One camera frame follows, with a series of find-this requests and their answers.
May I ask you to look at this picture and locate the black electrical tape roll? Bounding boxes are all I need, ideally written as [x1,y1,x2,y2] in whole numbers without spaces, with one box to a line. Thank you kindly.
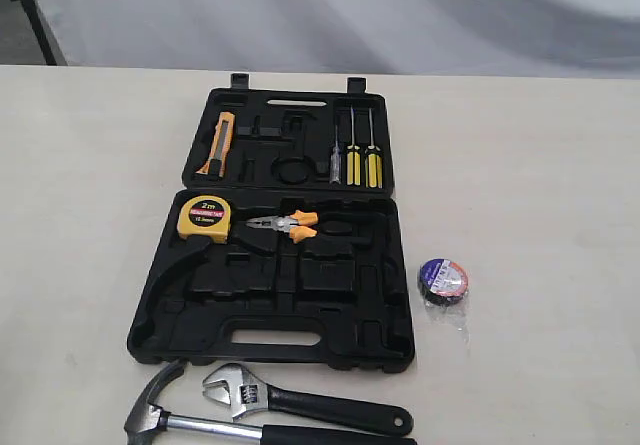
[416,258,473,346]

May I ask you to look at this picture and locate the yellow tape measure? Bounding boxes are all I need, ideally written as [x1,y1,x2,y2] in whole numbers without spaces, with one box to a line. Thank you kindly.
[176,195,231,244]

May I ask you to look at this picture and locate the orange handled pliers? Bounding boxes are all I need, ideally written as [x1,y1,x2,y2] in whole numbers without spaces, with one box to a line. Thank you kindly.
[246,210,319,244]

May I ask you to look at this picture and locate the black stand pole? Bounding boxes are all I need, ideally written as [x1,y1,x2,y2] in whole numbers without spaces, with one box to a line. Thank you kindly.
[9,0,62,66]

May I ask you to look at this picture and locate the yellow black screwdriver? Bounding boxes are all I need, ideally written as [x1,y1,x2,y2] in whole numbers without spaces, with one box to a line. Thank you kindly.
[365,108,383,188]
[346,107,361,186]

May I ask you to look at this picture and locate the silver adjustable wrench black handle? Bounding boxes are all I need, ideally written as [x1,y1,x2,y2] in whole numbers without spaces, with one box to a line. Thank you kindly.
[202,363,414,437]

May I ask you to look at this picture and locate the claw hammer black handle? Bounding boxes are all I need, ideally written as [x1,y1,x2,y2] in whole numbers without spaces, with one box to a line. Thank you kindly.
[124,360,416,445]

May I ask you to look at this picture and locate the yellow black screwdriver left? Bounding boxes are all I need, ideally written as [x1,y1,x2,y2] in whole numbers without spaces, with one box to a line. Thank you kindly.
[346,107,361,186]

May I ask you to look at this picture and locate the black plastic tool case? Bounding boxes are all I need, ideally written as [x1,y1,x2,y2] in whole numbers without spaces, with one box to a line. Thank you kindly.
[127,73,415,373]

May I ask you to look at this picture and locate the yellow utility knife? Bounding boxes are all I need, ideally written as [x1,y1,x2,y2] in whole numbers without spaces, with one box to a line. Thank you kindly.
[196,111,235,178]

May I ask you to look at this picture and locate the yellow black screwdriver right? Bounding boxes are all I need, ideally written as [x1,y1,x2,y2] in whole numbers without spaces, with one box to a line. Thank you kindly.
[365,108,383,188]

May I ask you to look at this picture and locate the clear tester screwdriver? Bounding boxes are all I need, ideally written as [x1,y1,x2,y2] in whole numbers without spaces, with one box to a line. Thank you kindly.
[329,124,342,184]

